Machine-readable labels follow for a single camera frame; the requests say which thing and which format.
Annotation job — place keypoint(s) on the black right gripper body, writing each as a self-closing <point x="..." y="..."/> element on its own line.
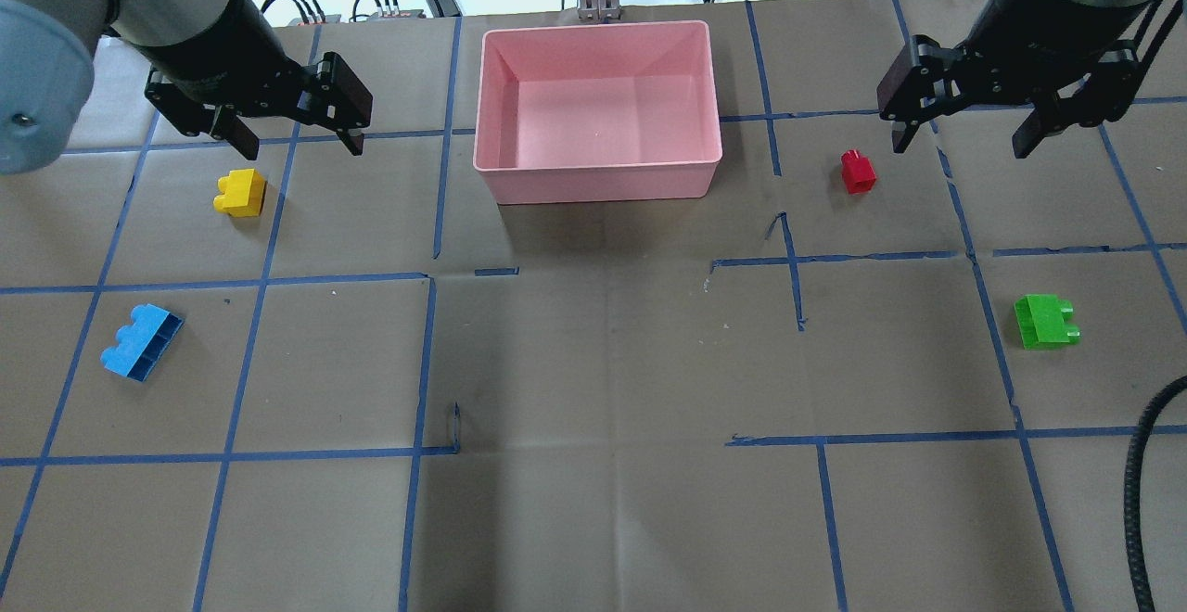
<point x="1031" y="44"/>

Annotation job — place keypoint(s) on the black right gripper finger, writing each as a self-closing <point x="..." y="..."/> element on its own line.
<point x="903" y="132"/>
<point x="1041" y="123"/>

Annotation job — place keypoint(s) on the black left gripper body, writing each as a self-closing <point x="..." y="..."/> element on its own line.
<point x="215" y="57"/>

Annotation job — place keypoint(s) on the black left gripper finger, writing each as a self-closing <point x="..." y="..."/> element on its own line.
<point x="353" y="140"/>
<point x="227" y="126"/>

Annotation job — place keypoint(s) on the red toy block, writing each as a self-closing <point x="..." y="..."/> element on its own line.
<point x="858" y="173"/>

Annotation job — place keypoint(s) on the yellow toy block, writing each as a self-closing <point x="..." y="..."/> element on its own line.
<point x="241" y="193"/>

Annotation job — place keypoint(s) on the green toy block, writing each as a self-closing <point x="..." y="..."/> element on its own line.
<point x="1045" y="322"/>

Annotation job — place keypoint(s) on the blue toy block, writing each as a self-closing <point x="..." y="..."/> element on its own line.
<point x="141" y="343"/>

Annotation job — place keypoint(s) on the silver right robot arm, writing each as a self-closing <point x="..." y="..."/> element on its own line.
<point x="1069" y="30"/>

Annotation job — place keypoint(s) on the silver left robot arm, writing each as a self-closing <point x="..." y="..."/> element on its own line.
<point x="214" y="64"/>

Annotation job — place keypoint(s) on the pink plastic box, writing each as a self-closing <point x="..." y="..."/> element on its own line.
<point x="596" y="113"/>

